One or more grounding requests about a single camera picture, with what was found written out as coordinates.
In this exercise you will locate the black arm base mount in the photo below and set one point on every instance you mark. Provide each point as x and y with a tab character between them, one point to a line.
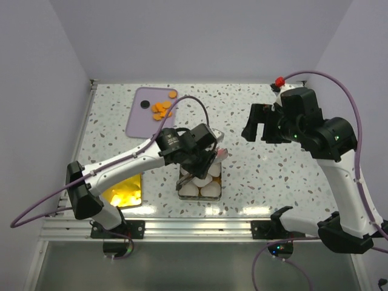
127	229

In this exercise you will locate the aluminium front rail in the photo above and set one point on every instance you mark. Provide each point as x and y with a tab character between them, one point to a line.
162	230

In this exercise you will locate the pink round cookie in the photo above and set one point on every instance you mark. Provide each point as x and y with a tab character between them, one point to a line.
222	153

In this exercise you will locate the white paper cup top-right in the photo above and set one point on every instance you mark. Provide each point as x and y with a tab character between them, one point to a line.
215	170

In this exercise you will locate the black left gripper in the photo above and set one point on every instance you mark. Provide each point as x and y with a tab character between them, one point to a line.
200	171

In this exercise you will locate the black sandwich cookie on tray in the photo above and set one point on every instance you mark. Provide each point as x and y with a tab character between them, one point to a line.
144	104

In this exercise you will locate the white paper cup bottom-right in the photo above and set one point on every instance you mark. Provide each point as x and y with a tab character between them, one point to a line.
211	190

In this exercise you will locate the red emergency button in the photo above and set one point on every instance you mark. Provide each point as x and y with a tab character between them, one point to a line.
278	84

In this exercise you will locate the white paper cup centre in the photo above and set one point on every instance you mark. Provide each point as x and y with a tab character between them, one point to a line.
202	182

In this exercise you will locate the white paper cup bottom-left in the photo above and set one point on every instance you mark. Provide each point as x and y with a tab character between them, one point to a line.
190	189

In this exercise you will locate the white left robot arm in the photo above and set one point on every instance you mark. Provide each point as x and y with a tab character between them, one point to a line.
87	183

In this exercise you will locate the steel tongs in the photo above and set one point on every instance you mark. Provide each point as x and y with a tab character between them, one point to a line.
204	159

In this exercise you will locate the orange cookie at tray top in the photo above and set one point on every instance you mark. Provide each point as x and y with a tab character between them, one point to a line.
172	94

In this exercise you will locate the orange cookie pile on tray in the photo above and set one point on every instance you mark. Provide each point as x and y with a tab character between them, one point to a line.
160	109

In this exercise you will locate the gold tin lid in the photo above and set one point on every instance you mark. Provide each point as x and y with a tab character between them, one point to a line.
125	194

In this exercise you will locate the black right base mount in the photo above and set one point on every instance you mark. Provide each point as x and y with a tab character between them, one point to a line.
272	228

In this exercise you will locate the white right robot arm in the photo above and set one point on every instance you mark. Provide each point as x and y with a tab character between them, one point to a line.
349	229

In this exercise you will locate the green christmas cookie tin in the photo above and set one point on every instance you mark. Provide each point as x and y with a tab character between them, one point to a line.
201	198

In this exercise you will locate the purple tray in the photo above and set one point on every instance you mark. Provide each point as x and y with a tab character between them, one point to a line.
140	123

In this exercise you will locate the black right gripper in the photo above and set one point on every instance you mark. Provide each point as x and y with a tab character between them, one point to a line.
256	116

